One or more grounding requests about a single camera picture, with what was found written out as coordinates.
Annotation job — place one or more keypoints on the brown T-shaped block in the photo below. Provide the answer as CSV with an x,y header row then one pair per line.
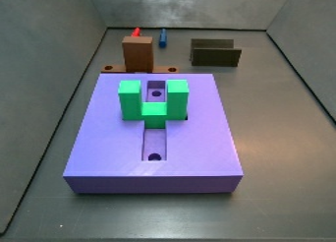
x,y
138,58

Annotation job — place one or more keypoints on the purple base board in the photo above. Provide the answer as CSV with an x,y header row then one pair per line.
x,y
190,157

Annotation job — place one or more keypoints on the green U-shaped block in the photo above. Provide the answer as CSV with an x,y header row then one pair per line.
x,y
153,112

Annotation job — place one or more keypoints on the blue peg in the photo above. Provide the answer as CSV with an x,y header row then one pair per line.
x,y
162,38

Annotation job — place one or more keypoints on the red peg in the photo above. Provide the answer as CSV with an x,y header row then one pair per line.
x,y
136,32

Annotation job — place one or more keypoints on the black U-channel bracket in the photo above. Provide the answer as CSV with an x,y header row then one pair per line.
x,y
213,52

